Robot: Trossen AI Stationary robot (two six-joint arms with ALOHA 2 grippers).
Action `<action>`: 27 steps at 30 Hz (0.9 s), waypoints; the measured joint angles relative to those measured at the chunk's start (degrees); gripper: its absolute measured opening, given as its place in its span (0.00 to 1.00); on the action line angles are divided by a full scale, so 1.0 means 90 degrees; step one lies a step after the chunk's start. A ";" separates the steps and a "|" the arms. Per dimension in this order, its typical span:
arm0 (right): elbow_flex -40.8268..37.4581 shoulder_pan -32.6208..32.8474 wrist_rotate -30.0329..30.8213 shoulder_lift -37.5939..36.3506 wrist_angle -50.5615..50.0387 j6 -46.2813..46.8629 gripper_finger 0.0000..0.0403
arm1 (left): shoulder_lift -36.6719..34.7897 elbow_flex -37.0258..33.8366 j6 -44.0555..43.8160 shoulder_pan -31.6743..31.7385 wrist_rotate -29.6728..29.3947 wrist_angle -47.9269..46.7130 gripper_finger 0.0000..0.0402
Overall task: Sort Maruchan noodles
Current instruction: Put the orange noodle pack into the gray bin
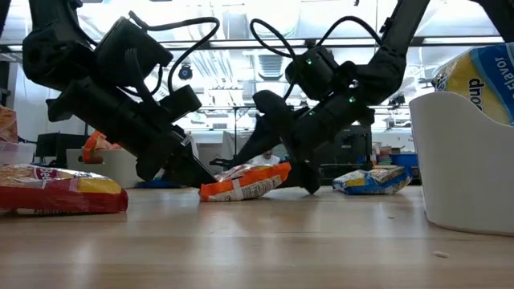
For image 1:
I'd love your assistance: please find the black aluminium rig frame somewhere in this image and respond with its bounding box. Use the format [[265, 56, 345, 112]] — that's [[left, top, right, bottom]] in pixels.
[[0, 35, 514, 54]]

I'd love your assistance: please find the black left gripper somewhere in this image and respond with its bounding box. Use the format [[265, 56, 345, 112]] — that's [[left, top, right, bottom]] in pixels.
[[46, 75, 218, 189]]

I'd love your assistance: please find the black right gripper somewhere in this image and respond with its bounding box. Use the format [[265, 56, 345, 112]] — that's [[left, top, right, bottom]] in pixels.
[[235, 92, 375, 196]]

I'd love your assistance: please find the white bin with handle slot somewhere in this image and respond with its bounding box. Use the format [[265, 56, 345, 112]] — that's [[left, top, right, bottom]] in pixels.
[[66, 148, 141, 189]]

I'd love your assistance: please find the red beef ramen pack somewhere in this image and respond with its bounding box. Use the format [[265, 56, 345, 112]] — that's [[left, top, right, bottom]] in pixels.
[[0, 163, 129, 215], [0, 104, 19, 145]]

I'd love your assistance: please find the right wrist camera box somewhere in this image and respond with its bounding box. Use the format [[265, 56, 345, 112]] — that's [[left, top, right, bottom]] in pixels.
[[251, 89, 296, 129]]

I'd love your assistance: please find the black left camera cable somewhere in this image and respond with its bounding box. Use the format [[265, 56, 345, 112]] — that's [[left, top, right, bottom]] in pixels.
[[128, 10, 221, 96]]

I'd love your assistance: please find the orange chicken ramen pack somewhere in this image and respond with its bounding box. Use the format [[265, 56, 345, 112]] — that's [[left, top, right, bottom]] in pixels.
[[198, 161, 293, 203], [81, 129, 124, 165]]

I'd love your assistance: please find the black camera cable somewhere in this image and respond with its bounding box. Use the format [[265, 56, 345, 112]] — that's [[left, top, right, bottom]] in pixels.
[[248, 15, 383, 101], [128, 10, 221, 96]]

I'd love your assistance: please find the black monitor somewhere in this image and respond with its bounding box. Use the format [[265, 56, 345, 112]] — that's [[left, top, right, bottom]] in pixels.
[[35, 132, 89, 168], [320, 124, 373, 177]]

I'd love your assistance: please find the clear plastic bin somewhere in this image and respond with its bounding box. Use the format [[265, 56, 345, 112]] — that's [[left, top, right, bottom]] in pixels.
[[0, 140, 37, 166]]

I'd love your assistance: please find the black right camera cable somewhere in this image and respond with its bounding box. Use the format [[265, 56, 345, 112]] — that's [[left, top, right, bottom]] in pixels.
[[248, 15, 383, 101]]

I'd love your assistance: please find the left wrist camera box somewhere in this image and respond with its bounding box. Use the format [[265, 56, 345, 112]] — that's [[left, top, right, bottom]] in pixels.
[[159, 83, 202, 124]]

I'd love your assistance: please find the silver round ventilation duct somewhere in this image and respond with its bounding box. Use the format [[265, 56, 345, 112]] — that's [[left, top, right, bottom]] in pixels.
[[244, 0, 302, 81]]

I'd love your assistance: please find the blue storage bin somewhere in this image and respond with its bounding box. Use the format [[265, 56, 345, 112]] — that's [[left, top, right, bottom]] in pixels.
[[390, 153, 419, 168]]

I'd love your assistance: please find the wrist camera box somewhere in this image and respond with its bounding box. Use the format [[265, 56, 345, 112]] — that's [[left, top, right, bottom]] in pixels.
[[159, 83, 202, 124], [251, 89, 296, 129]]

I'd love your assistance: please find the black ceiling spot lamp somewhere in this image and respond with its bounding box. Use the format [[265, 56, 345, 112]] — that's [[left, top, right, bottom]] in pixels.
[[387, 92, 406, 108], [177, 63, 194, 82]]

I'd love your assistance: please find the person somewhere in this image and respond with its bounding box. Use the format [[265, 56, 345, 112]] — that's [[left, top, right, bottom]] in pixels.
[[251, 149, 282, 167]]

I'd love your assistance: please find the blue ramen pack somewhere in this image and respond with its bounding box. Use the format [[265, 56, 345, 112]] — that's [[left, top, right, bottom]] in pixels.
[[431, 42, 514, 126], [332, 165, 414, 197], [135, 178, 182, 190]]

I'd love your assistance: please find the white curved plastic bin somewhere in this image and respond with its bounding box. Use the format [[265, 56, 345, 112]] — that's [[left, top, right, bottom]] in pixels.
[[408, 91, 514, 237]]

